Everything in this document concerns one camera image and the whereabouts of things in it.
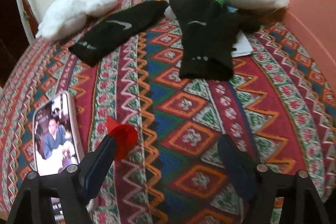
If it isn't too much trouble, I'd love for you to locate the white paper card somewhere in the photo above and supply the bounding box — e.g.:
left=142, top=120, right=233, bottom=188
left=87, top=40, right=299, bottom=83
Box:
left=231, top=31, right=253, bottom=58

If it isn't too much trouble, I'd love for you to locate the red felt piece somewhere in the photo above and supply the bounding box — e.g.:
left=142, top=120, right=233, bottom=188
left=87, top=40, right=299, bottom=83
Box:
left=106, top=116, right=138, bottom=161

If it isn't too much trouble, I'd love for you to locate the large white plush toy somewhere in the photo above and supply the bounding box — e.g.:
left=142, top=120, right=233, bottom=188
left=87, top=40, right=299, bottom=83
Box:
left=35, top=0, right=118, bottom=41

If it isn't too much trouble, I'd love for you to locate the patterned red bedspread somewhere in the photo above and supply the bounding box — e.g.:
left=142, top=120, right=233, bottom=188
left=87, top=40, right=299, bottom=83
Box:
left=1, top=19, right=335, bottom=223

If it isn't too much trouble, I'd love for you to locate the black nike glove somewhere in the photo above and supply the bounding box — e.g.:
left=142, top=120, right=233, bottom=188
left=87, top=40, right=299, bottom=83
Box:
left=68, top=1, right=168, bottom=67
left=169, top=0, right=260, bottom=81

